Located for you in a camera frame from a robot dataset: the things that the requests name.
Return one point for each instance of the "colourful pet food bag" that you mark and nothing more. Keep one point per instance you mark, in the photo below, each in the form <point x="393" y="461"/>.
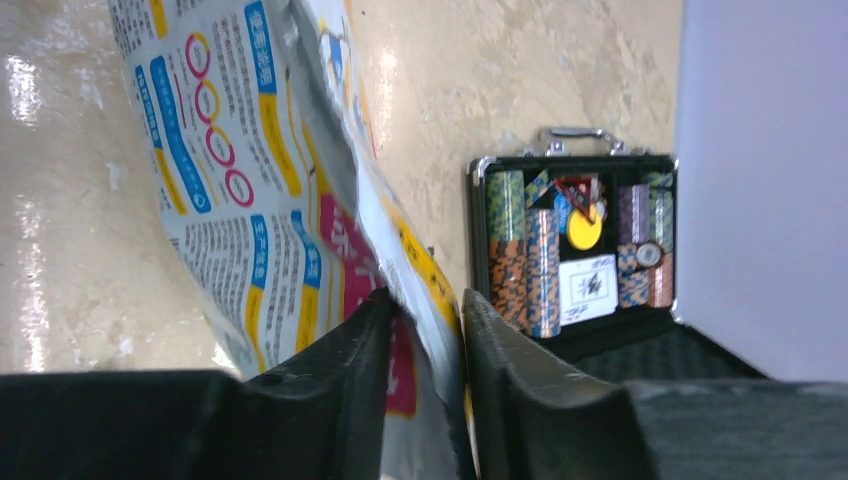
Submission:
<point x="265" y="164"/>

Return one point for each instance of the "black poker chip case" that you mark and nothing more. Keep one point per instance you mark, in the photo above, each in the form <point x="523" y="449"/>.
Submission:
<point x="573" y="240"/>

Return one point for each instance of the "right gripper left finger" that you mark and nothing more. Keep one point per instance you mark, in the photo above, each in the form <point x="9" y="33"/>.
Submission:
<point x="318" y="415"/>

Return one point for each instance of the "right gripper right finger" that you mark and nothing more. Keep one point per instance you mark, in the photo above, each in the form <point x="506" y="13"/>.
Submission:
<point x="642" y="398"/>

